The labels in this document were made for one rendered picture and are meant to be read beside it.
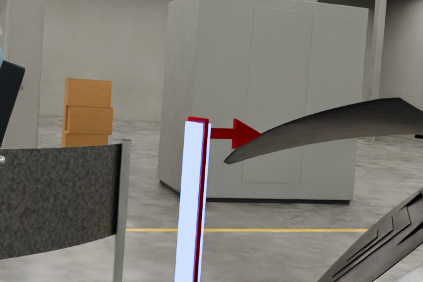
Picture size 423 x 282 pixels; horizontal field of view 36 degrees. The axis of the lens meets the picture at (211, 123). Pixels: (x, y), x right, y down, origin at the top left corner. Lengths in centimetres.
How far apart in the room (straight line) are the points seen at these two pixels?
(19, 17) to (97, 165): 239
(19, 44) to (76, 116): 393
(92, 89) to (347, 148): 341
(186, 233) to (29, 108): 447
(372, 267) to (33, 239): 189
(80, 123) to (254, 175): 272
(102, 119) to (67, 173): 622
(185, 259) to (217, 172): 652
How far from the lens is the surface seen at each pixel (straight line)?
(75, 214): 268
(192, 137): 50
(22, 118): 495
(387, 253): 83
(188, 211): 50
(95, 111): 880
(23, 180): 249
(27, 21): 496
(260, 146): 63
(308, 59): 734
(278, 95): 719
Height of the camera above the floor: 121
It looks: 3 degrees down
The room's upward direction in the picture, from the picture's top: 4 degrees clockwise
